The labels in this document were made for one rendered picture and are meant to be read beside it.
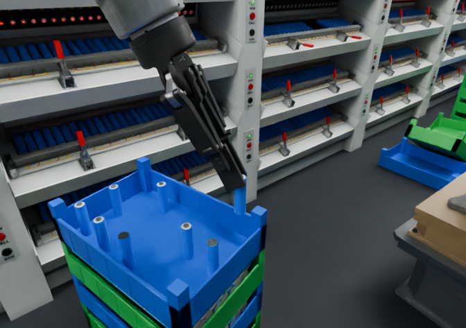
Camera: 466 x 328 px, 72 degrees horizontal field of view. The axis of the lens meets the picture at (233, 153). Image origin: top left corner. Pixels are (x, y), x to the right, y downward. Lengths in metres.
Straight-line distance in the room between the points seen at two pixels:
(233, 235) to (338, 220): 0.65
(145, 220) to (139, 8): 0.39
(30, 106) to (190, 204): 0.37
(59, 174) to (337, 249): 0.79
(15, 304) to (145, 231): 0.46
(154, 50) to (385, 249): 0.93
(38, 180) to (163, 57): 0.52
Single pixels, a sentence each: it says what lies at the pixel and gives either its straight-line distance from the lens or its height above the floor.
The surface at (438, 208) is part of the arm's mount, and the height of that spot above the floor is 0.28.
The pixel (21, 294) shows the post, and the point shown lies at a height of 0.06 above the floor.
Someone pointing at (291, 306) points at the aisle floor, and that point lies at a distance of 0.91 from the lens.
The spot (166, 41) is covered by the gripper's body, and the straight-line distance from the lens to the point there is 0.39.
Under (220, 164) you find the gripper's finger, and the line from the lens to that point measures 0.43.
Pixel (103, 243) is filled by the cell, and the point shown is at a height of 0.35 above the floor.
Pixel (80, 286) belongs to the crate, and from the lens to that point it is 0.71.
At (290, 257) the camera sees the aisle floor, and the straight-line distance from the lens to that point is 1.01.
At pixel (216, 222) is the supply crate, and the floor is 0.32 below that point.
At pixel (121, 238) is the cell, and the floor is 0.39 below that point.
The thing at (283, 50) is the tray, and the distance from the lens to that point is 1.09.
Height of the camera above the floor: 0.72
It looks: 28 degrees down
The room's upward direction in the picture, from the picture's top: straight up
